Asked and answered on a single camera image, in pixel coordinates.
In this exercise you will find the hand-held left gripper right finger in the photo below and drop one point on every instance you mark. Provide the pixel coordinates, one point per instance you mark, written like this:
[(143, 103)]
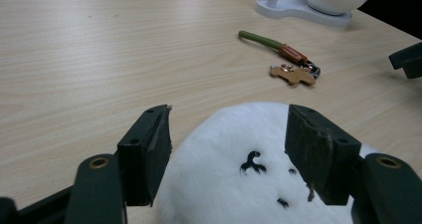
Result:
[(318, 157)]

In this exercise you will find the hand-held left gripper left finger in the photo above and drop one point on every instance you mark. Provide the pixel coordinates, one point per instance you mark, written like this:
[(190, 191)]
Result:
[(146, 157)]

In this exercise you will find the white fluffy plush hat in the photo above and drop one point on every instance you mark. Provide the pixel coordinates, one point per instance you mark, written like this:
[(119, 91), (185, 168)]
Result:
[(212, 174)]

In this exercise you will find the white display stand with dome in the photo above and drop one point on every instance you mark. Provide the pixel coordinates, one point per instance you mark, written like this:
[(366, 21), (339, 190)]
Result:
[(298, 6)]

